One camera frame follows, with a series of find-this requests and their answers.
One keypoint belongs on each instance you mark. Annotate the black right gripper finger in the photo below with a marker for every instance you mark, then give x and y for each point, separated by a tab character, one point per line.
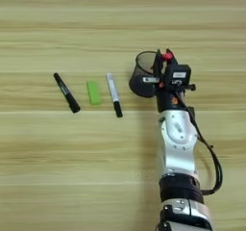
157	63
172	57

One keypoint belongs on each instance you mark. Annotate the red marker pen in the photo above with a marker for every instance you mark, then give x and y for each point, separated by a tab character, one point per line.
167	56

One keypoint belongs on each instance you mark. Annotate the black box white label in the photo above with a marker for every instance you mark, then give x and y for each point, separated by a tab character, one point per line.
177	75

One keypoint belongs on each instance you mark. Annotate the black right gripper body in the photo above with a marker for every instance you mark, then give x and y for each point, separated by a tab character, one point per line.
168	98

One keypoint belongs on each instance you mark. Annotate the black marker pen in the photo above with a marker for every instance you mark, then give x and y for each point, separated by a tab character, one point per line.
66	93

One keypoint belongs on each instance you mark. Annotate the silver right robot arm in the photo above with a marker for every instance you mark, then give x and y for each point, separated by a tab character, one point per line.
179	164

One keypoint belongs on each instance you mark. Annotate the white marker black cap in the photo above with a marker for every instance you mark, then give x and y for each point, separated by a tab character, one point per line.
112	92

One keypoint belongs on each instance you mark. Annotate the green eraser block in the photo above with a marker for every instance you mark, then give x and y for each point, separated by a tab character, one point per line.
94	93

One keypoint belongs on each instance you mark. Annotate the black mesh pen cup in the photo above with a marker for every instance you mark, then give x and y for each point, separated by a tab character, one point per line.
142	81

